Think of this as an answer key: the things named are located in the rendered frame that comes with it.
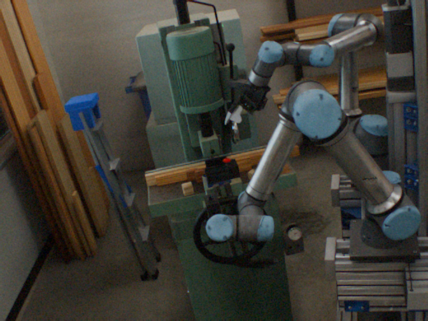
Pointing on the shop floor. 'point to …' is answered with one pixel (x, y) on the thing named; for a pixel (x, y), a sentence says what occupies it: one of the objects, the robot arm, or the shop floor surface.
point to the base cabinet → (237, 283)
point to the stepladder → (76, 109)
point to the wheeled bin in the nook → (139, 85)
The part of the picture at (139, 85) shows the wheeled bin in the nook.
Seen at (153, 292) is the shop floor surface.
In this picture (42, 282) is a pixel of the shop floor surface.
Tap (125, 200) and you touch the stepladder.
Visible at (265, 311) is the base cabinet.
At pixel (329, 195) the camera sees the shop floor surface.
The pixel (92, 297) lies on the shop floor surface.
